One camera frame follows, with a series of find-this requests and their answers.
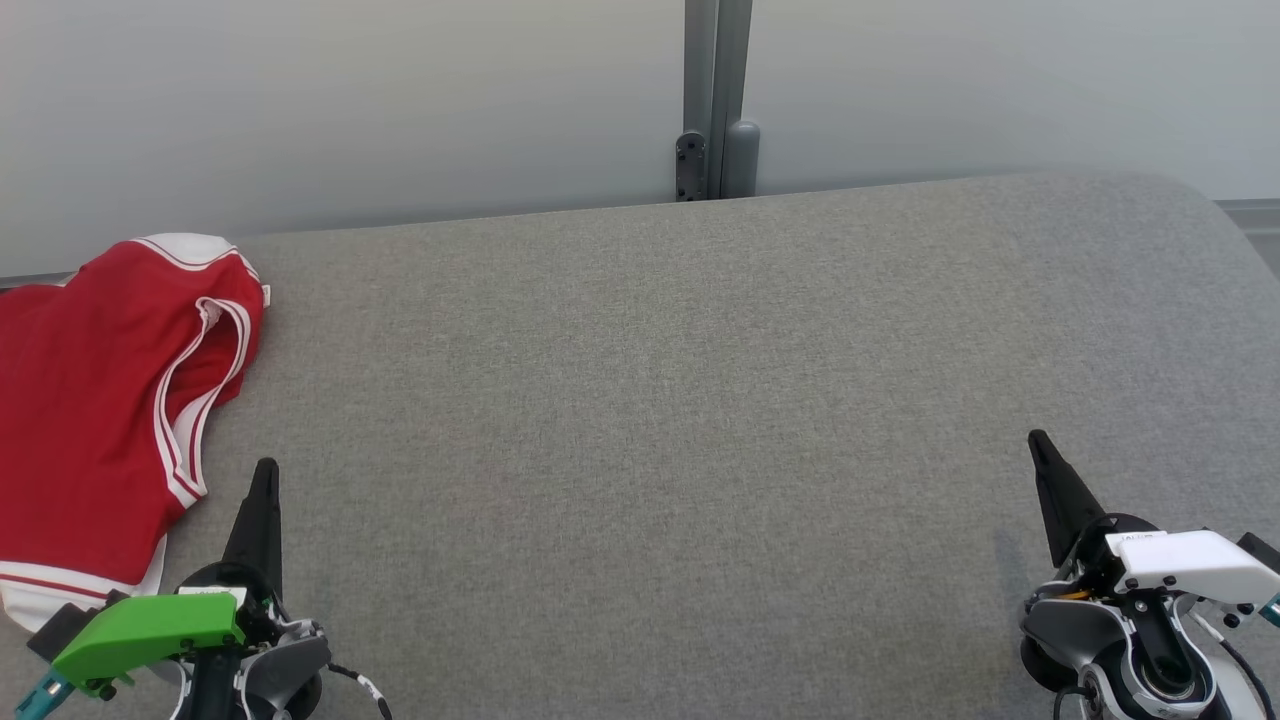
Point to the dark metal hinge bracket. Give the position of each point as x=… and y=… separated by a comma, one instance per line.
x=690, y=165

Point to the grey cylindrical post cap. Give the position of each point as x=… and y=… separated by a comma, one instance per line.
x=741, y=160

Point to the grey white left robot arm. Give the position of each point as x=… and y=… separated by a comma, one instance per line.
x=285, y=668

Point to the grey metal post bracket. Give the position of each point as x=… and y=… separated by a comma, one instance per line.
x=715, y=60

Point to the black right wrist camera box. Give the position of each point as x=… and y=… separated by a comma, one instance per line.
x=1262, y=552

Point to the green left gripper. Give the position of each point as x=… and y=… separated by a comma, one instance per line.
x=140, y=630

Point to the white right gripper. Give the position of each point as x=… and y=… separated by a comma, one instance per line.
x=1190, y=565

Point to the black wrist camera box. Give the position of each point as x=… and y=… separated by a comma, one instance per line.
x=62, y=628
x=1262, y=552

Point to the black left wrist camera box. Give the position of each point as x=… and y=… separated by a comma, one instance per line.
x=62, y=628

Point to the red white basketball jersey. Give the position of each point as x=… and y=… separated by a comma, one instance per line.
x=80, y=420

